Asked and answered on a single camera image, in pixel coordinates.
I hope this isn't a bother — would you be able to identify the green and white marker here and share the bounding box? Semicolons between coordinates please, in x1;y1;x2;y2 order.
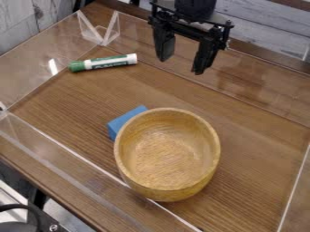
68;53;138;73

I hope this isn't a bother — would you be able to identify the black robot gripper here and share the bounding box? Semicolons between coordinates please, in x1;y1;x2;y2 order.
148;0;235;75

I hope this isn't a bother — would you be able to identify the brown wooden bowl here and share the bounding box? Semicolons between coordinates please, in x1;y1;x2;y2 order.
114;108;222;202

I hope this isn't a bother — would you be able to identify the black metal table frame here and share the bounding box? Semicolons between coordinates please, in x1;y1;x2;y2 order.
27;188;70;232

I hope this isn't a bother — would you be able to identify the blue rectangular block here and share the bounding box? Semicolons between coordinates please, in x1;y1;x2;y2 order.
107;105;148;140

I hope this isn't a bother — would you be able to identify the black cable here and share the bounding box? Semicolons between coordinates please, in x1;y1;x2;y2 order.
0;204;41;232

